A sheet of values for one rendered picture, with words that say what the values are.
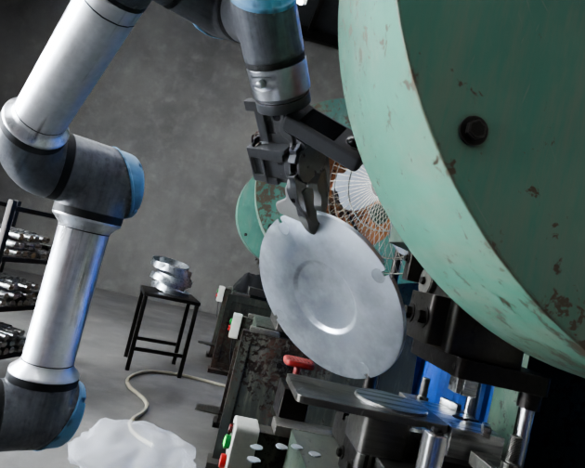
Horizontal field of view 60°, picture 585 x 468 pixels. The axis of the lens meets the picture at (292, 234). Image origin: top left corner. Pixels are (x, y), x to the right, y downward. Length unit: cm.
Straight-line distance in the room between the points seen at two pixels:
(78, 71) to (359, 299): 49
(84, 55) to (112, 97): 715
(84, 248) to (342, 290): 44
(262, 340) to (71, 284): 157
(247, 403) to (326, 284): 171
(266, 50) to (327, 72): 741
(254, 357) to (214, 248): 510
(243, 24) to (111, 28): 17
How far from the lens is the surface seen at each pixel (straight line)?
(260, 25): 62
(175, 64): 791
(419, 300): 91
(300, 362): 118
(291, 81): 64
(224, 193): 747
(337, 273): 77
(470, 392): 94
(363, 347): 81
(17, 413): 97
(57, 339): 95
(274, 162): 70
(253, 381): 245
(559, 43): 48
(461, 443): 90
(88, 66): 74
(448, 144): 41
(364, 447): 87
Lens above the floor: 97
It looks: 3 degrees up
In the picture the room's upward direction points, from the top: 14 degrees clockwise
